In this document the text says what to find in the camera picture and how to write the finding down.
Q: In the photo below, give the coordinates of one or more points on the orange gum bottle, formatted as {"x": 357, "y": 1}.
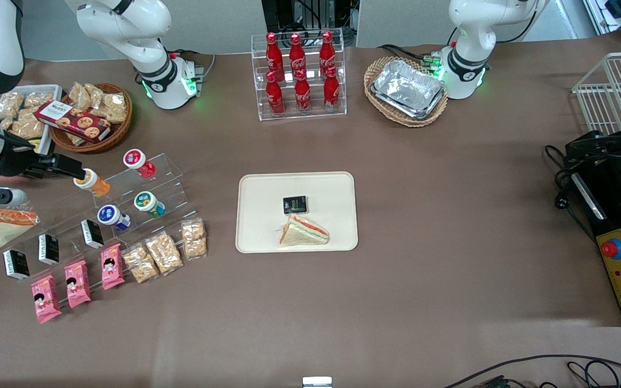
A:
{"x": 96, "y": 184}

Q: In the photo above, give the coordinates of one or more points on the green cap gum bottle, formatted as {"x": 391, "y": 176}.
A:
{"x": 150, "y": 203}

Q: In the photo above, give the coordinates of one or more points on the unwrapped triangle sandwich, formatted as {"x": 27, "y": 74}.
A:
{"x": 302, "y": 234}

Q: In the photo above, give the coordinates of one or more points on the white rectangular snack tray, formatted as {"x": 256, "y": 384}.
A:
{"x": 54, "y": 94}

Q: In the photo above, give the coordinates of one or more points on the cream plastic tray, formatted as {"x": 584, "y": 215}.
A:
{"x": 332, "y": 215}

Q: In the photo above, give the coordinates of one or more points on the light wicker oval basket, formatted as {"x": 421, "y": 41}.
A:
{"x": 378, "y": 102}

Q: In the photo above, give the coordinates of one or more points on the red cola bottle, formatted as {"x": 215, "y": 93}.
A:
{"x": 275, "y": 97}
{"x": 327, "y": 54}
{"x": 331, "y": 92}
{"x": 302, "y": 96}
{"x": 274, "y": 56}
{"x": 297, "y": 56}

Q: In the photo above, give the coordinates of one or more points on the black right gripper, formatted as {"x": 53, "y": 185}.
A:
{"x": 18, "y": 154}

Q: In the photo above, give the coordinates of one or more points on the black yellow control box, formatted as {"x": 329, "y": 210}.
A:
{"x": 609, "y": 215}

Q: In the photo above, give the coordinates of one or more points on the brown wicker snack basket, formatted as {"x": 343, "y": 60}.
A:
{"x": 119, "y": 132}

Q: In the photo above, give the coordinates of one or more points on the red cap gum bottle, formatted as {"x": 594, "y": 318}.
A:
{"x": 139, "y": 163}

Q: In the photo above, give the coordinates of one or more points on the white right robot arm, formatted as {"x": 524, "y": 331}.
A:
{"x": 127, "y": 27}

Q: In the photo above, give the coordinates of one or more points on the metal shelf with boxes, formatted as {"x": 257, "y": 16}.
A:
{"x": 620, "y": 13}

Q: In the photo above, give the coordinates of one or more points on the black equipment rack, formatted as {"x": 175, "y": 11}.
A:
{"x": 310, "y": 13}

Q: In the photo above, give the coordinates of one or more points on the blue cap gum bottle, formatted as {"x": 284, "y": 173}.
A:
{"x": 112, "y": 217}

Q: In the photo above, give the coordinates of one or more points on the red emergency stop button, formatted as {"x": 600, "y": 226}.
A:
{"x": 612, "y": 248}

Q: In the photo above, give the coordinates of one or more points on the pink snack pack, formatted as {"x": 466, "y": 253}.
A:
{"x": 112, "y": 267}
{"x": 77, "y": 284}
{"x": 46, "y": 299}

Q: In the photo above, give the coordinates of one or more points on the silver foil tray stack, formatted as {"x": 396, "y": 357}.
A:
{"x": 407, "y": 89}

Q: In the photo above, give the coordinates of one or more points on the wrapped triangle sandwich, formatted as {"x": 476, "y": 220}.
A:
{"x": 0, "y": 229}

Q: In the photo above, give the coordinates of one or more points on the clear granola snack bag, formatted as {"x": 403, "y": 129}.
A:
{"x": 96, "y": 94}
{"x": 164, "y": 253}
{"x": 38, "y": 99}
{"x": 27, "y": 128}
{"x": 140, "y": 264}
{"x": 6, "y": 124}
{"x": 114, "y": 108}
{"x": 194, "y": 238}
{"x": 80, "y": 96}
{"x": 8, "y": 105}

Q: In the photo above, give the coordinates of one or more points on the clear acrylic stepped stand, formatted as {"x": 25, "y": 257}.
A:
{"x": 173, "y": 183}

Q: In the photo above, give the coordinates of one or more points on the red cookie box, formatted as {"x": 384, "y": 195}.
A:
{"x": 76, "y": 122}

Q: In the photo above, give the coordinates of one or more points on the black flat snack box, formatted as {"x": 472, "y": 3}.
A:
{"x": 295, "y": 205}

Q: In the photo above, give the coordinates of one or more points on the clear acrylic bottle rack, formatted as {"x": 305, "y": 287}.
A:
{"x": 315, "y": 108}

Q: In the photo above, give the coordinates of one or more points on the small black white box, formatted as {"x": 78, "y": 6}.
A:
{"x": 16, "y": 265}
{"x": 92, "y": 234}
{"x": 48, "y": 249}

